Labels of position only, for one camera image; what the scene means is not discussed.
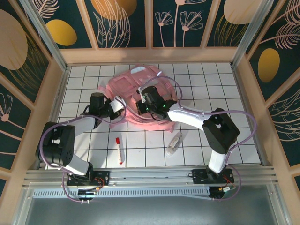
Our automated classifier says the grey slotted cable duct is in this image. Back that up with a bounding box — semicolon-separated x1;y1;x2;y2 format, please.
31;187;211;200

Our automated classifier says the aluminium frame post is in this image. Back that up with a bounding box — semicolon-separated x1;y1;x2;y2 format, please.
20;0;69;71
231;0;274;68

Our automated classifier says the small clear plastic packet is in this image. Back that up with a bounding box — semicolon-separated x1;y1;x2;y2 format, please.
165;131;183;157

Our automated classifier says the aluminium side rail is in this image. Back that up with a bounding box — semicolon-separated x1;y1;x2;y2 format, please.
232;63;270;167
37;67;71;170

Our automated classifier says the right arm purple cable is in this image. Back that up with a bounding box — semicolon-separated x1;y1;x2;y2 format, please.
139;75;257;202

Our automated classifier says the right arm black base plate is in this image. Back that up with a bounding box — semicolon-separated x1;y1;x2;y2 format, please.
192;168;235;186

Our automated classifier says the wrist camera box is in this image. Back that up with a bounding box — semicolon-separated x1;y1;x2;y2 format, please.
109;96;125;113
137;87;147;104

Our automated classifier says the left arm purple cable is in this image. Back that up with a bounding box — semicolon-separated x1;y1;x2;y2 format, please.
39;96;128;203

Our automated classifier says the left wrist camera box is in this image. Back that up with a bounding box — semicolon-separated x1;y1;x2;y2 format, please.
109;96;125;113

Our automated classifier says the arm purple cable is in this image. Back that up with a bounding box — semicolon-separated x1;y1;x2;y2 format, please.
139;75;257;202
39;96;128;203

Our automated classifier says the aluminium mounting rail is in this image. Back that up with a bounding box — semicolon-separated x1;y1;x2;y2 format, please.
23;166;278;188

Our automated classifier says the red marker pen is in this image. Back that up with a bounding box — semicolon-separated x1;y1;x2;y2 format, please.
115;137;125;165

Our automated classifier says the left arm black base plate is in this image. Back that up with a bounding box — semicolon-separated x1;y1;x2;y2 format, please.
67;170;110;187

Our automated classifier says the grey metal sheet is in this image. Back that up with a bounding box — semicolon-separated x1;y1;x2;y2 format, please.
14;185;290;225

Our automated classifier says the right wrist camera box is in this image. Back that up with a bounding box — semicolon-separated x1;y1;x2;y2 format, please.
137;87;147;104

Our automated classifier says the pink backpack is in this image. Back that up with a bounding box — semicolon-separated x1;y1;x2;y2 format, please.
98;63;181;134

